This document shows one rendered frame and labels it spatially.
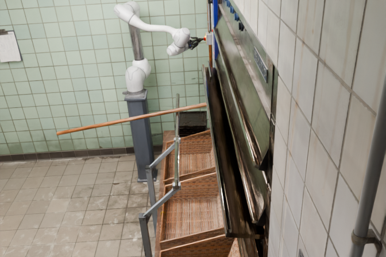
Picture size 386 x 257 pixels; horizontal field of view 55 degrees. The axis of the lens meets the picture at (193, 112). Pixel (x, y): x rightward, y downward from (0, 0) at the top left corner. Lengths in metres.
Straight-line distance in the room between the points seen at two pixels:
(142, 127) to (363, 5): 3.24
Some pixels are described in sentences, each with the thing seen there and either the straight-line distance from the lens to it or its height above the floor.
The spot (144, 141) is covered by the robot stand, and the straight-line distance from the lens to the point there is 3.77.
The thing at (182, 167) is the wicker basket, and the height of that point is 0.59.
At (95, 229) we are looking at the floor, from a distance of 3.67.
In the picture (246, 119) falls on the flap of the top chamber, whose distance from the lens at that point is 1.57.
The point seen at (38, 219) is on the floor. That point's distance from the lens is 3.98.
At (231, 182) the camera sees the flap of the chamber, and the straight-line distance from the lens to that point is 1.74.
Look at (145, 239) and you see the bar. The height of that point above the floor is 0.78.
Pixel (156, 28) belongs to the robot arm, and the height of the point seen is 1.65.
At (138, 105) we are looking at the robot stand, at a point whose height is 0.92.
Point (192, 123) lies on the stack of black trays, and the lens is 3.36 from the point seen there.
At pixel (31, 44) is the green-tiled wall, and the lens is 4.20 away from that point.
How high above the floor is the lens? 2.50
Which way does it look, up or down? 28 degrees down
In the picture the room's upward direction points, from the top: 4 degrees counter-clockwise
